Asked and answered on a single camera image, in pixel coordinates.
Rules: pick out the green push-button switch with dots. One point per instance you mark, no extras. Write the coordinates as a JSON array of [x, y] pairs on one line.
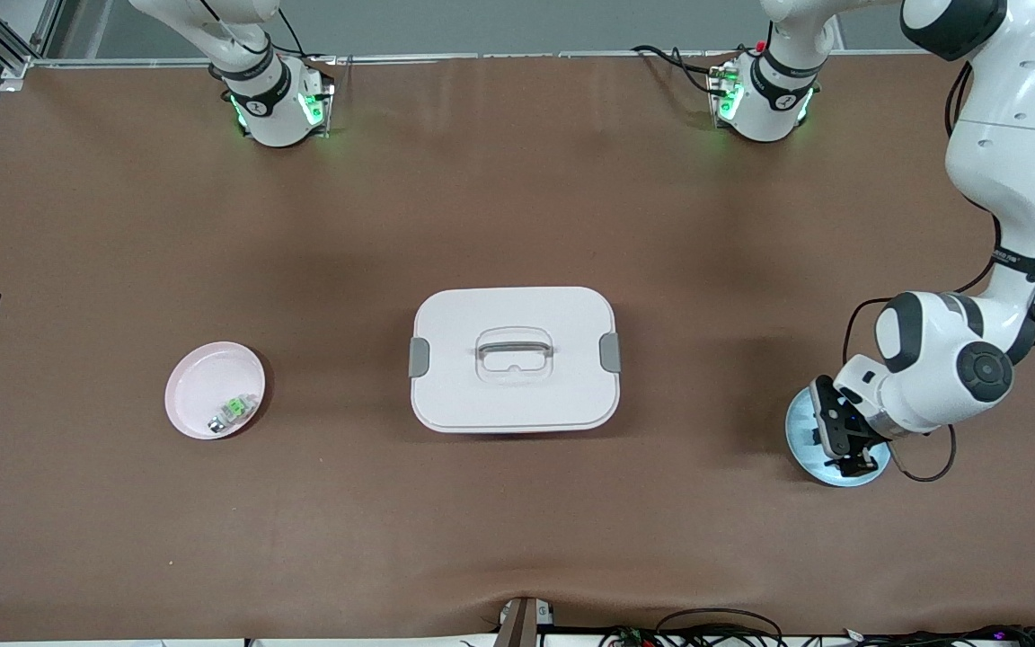
[[232, 413]]

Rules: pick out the light blue round plate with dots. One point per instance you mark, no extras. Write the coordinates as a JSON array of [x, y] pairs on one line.
[[798, 436]]

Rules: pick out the brown camera mount post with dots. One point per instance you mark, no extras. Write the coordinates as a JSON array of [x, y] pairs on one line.
[[517, 624]]

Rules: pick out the clear table edge strip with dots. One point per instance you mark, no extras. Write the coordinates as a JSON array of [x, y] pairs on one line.
[[482, 57]]

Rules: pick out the pink round plate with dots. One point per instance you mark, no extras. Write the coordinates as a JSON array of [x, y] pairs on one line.
[[203, 386]]

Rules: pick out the white lidded box grey latches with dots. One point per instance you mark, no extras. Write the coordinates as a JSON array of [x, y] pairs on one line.
[[517, 395]]

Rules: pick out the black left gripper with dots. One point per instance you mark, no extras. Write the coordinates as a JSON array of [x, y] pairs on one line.
[[865, 447]]

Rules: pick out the aluminium frame profile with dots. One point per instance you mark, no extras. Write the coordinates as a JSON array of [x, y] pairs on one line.
[[19, 65]]

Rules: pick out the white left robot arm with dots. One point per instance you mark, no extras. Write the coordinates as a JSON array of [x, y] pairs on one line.
[[1012, 162]]

